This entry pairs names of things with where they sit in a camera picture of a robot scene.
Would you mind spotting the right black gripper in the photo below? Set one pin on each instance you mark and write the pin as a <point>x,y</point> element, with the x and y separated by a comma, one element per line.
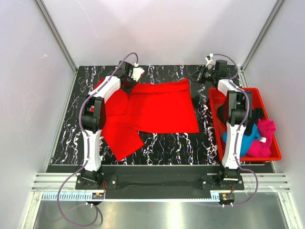
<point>197,76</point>

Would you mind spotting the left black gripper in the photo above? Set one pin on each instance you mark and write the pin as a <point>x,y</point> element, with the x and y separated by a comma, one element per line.
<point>128,90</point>

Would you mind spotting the red t shirt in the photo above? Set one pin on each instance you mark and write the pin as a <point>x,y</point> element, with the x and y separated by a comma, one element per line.
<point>164,108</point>

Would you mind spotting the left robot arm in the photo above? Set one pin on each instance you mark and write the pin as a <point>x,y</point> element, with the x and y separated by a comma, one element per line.
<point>92,117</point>

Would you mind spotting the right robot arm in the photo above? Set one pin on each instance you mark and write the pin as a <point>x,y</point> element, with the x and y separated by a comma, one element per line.
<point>236,112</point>

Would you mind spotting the black t shirt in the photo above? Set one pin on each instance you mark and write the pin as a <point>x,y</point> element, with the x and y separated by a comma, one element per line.
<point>257,114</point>

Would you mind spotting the blue t shirt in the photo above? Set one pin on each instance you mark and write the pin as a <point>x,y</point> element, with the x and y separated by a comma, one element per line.
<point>247,140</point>

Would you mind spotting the pink t shirt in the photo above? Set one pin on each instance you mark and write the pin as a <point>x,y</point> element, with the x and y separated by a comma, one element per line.
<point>261,144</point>

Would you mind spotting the right yellow connector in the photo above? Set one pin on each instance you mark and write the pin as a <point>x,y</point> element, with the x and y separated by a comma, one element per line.
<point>227,196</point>

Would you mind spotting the yellow connector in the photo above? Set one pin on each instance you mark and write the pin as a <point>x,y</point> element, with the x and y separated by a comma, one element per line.
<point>98,195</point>
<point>227,196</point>

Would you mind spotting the left yellow connector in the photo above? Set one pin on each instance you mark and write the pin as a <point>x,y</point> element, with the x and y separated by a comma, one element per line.
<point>98,195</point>

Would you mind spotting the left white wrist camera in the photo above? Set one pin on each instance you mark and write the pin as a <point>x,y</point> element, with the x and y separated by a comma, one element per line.
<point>137,73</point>

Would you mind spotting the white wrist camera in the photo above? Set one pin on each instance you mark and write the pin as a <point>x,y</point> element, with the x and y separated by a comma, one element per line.
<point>137,73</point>
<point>209,61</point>

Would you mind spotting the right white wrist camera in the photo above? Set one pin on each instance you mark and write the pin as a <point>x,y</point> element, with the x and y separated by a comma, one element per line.
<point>209,61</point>

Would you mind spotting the left aluminium frame post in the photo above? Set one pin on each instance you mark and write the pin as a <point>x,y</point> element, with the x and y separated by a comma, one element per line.
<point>55,33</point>

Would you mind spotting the aluminium frame post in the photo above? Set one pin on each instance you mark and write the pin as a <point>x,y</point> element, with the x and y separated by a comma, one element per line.
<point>55,33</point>
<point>262,33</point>

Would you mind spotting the right aluminium frame post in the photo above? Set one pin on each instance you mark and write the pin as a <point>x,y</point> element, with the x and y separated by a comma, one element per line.
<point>262,33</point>

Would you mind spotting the aluminium rail with cable duct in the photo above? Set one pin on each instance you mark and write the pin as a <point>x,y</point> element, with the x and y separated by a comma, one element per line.
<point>61,186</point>

